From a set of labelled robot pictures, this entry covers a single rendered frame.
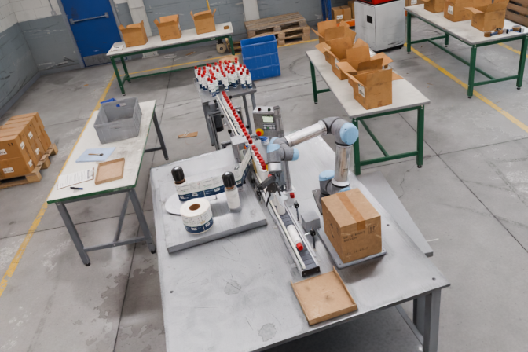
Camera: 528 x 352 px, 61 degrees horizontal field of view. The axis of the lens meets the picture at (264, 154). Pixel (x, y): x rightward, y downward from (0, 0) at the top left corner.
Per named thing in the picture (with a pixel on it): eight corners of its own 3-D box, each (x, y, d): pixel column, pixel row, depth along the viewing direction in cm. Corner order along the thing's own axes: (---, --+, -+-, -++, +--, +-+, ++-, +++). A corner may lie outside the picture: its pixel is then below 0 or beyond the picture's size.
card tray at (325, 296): (291, 284, 253) (290, 279, 251) (334, 270, 257) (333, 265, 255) (309, 325, 227) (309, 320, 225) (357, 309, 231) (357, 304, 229)
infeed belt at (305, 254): (241, 148, 397) (240, 144, 395) (250, 146, 398) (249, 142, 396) (304, 276, 256) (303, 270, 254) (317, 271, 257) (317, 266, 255)
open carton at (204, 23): (195, 36, 789) (190, 15, 771) (194, 30, 831) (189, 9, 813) (221, 31, 792) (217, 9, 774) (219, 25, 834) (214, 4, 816)
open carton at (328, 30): (311, 50, 622) (309, 23, 603) (342, 45, 624) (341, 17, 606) (319, 59, 588) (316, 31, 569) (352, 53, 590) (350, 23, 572)
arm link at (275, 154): (284, 143, 255) (270, 143, 251) (284, 163, 254) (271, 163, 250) (276, 145, 262) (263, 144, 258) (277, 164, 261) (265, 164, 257)
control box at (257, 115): (261, 130, 323) (256, 106, 313) (283, 130, 317) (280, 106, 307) (255, 137, 315) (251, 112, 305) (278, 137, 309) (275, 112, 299)
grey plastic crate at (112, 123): (108, 121, 508) (101, 103, 497) (143, 114, 511) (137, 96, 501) (100, 145, 456) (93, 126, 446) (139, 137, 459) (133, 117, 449)
